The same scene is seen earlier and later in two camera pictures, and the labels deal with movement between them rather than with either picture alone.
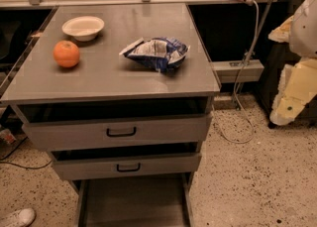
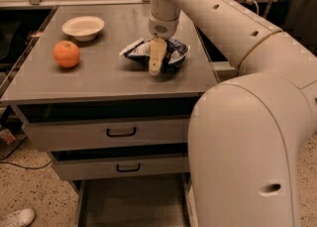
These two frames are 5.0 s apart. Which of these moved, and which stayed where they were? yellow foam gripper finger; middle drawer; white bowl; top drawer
Moved: yellow foam gripper finger
Stayed: middle drawer; top drawer; white bowl
